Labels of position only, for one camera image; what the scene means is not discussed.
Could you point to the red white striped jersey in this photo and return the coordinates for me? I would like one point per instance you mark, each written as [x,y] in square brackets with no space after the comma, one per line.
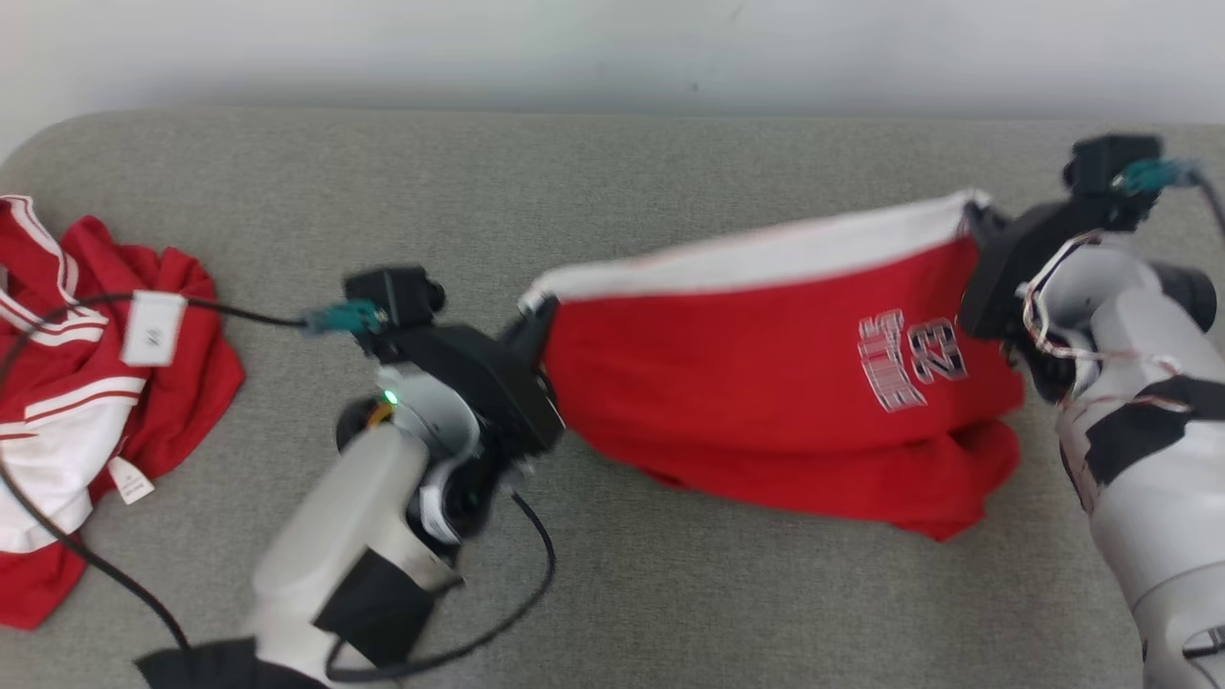
[182,402]

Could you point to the red shorts with number print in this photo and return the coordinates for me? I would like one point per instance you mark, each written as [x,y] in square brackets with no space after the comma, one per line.
[718,383]

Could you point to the grey fabric sofa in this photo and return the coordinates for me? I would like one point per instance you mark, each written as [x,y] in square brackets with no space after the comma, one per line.
[670,593]

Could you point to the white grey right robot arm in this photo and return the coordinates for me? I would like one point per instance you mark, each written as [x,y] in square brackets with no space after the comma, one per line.
[1148,498]

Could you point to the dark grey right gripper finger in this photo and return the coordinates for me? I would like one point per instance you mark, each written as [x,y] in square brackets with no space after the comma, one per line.
[984,225]

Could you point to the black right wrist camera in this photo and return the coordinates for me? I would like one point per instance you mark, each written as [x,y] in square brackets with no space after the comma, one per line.
[1101,167]

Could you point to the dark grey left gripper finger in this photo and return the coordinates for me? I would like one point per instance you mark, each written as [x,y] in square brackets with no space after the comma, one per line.
[534,335]

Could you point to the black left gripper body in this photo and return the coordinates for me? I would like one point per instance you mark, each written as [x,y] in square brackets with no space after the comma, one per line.
[498,392]

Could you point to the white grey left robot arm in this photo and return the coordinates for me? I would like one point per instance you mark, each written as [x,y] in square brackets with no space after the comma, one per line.
[335,536]

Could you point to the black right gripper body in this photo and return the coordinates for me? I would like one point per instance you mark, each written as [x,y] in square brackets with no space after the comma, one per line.
[1005,277]

